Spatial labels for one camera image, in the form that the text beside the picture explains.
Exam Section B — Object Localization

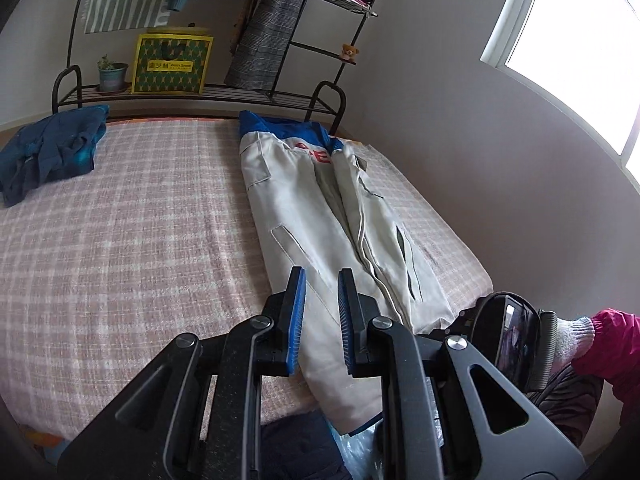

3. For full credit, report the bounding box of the white and blue jacket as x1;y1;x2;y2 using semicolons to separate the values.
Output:
239;110;457;434

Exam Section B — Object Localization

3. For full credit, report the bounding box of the black metal clothes rack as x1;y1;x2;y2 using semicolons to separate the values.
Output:
51;0;375;130

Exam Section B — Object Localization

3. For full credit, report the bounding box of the right hand white glove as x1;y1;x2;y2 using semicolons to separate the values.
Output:
551;318;596;374

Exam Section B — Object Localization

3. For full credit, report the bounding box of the clear plastic bag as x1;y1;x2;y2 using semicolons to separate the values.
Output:
328;418;446;480

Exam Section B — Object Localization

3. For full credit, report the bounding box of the pink plaid bed blanket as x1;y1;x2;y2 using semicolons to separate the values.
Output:
0;118;496;442

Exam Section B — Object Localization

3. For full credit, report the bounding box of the small teddy bear toy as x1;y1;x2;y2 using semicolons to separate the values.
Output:
340;44;359;64

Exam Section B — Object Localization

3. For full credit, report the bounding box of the dark blue crumpled garment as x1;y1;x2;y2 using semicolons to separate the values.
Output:
1;105;110;207

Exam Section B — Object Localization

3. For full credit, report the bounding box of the yellow green patterned box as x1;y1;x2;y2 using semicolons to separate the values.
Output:
130;34;214;96

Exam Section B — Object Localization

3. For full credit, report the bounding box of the window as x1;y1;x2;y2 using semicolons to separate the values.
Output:
480;0;639;183

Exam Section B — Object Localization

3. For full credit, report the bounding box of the small potted plant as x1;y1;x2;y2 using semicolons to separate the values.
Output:
96;55;128;93

